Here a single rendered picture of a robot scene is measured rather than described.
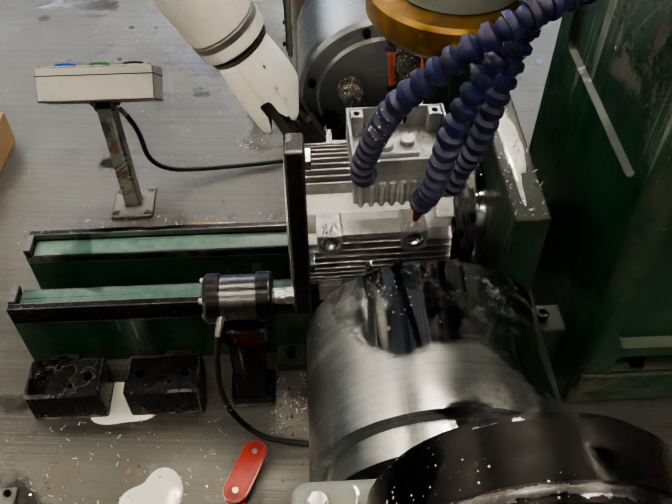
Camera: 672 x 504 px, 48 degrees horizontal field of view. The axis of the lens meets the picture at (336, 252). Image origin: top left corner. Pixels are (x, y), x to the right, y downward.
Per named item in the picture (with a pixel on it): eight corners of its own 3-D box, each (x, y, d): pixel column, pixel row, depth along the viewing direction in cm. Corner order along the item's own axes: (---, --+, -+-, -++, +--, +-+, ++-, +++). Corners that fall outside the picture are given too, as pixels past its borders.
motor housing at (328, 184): (422, 206, 112) (434, 103, 97) (443, 307, 99) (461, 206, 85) (288, 213, 111) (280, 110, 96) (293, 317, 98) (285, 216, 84)
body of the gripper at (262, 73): (207, 27, 89) (261, 92, 96) (201, 78, 82) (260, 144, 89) (259, -4, 86) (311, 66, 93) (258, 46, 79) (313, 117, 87)
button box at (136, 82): (164, 101, 115) (162, 65, 114) (155, 99, 108) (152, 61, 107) (52, 104, 114) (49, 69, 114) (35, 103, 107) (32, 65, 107)
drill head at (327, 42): (430, 41, 141) (444, -92, 122) (462, 173, 117) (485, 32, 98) (298, 45, 140) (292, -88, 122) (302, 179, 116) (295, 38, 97)
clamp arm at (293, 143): (315, 294, 91) (309, 131, 72) (316, 314, 89) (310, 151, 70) (287, 295, 91) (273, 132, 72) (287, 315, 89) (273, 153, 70)
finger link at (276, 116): (249, 78, 85) (267, 79, 91) (277, 140, 86) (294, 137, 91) (257, 74, 85) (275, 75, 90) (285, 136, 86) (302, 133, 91)
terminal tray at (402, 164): (436, 146, 97) (442, 101, 92) (451, 203, 90) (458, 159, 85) (345, 150, 97) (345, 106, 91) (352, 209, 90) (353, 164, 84)
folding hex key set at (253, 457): (249, 443, 99) (248, 436, 98) (271, 451, 99) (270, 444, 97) (219, 502, 94) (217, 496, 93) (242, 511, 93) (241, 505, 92)
